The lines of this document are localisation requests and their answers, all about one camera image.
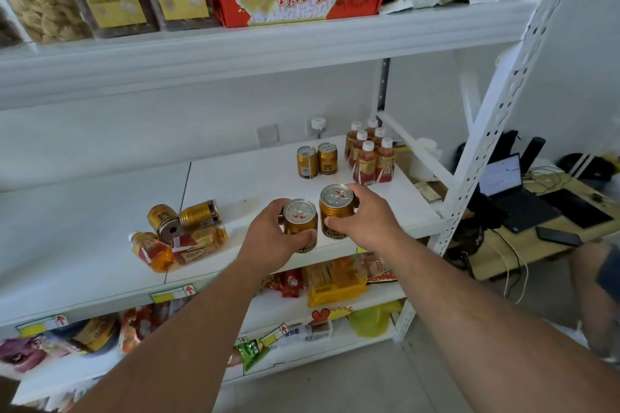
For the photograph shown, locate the person's left hand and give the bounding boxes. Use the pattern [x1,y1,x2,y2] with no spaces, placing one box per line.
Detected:
[236,199,318,278]

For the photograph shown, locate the person's right hand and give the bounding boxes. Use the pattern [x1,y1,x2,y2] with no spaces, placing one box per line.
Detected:
[324,184,408,255]

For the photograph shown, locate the gold drink can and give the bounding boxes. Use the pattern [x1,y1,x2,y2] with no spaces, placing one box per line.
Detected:
[297,146,319,179]
[319,184,360,240]
[147,205,184,244]
[318,143,339,175]
[282,199,319,254]
[179,200,222,230]

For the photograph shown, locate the person's right forearm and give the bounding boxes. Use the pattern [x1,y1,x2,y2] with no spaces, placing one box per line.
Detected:
[380,234,620,413]

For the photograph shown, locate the person's left forearm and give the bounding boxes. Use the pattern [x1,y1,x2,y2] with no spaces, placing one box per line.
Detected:
[68,253,273,413]

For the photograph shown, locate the red snack packet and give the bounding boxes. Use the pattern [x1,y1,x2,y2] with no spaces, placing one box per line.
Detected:
[264,268,305,299]

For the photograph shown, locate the yellow snack packets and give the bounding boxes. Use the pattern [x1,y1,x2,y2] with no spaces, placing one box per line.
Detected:
[304,259,369,308]

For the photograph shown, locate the cluster of amber drink bottles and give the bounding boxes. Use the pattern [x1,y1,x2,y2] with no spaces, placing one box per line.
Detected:
[344,118,396,186]

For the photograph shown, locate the yellow shelf price label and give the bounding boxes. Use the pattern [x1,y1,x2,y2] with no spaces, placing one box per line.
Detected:
[15,314,70,338]
[150,284,197,304]
[261,324,291,348]

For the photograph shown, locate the amber red-label drink bottle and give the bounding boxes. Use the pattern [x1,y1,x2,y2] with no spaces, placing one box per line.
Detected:
[129,232,176,274]
[172,226,228,266]

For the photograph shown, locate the yellow-green plastic bag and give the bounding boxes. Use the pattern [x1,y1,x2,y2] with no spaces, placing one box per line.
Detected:
[347,300,404,339]

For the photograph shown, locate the white plastic jug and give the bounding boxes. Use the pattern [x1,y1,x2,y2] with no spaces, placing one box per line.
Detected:
[408,137,444,182]

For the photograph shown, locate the green snack packet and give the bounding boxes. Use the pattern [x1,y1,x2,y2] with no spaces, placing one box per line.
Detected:
[234,338,270,373]

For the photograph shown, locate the black laptop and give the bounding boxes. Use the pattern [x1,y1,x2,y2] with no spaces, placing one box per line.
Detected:
[477,153,563,235]

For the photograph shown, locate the orange fruit snack bag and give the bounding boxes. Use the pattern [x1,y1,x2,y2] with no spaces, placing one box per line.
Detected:
[118,301,169,356]

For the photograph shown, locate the wooden desk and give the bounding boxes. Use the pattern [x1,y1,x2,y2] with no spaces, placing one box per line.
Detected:
[466,160,620,283]

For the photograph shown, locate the white metal shelf unit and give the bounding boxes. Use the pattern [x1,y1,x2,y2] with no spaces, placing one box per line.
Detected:
[0,0,589,413]

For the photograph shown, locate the black cylinder speaker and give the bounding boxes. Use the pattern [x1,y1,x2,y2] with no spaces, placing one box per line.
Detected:
[519,137,547,175]

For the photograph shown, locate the black smartphone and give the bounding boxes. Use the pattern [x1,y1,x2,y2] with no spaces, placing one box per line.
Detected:
[535,226,582,248]

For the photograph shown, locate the dark yellow snack bag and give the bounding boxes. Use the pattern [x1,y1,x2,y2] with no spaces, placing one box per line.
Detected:
[62,314,122,356]

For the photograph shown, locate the black keyboard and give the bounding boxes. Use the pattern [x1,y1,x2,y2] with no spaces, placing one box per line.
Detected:
[539,188,614,230]

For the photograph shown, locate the purple snack bag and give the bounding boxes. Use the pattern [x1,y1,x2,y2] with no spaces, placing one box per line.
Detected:
[0,336,50,375]

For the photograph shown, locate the white wall socket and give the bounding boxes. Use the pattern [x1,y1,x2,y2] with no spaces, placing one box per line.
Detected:
[257,124,281,147]

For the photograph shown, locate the white cable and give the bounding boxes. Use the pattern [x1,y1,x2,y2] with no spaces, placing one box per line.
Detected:
[488,228,530,305]

